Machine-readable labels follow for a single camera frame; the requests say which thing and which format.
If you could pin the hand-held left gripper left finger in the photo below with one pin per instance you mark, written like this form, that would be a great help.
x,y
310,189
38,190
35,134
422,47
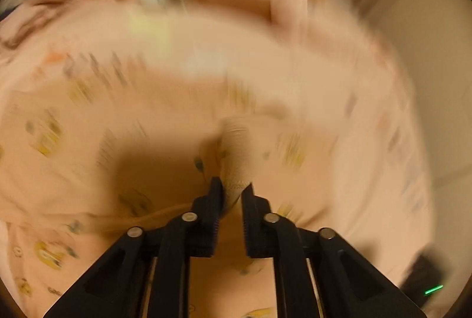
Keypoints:
x,y
216,203

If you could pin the pink deer-print bedsheet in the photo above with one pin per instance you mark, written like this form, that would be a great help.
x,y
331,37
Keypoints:
x,y
221,34

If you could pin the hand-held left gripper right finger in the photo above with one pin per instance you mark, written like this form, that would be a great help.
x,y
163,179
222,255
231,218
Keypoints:
x,y
247,207

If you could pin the pink chick-print baby garment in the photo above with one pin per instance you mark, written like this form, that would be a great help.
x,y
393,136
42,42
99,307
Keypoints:
x,y
73,163

